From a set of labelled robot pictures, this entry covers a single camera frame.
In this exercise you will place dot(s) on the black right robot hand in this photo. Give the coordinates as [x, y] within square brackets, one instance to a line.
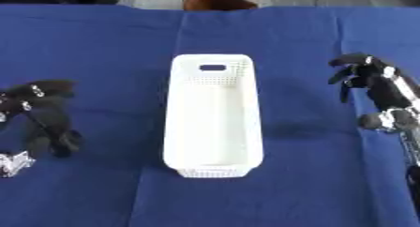
[383, 87]

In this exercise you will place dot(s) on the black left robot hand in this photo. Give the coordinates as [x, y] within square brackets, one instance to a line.
[50, 118]

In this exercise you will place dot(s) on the white perforated plastic basket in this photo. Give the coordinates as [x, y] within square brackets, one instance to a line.
[213, 118]

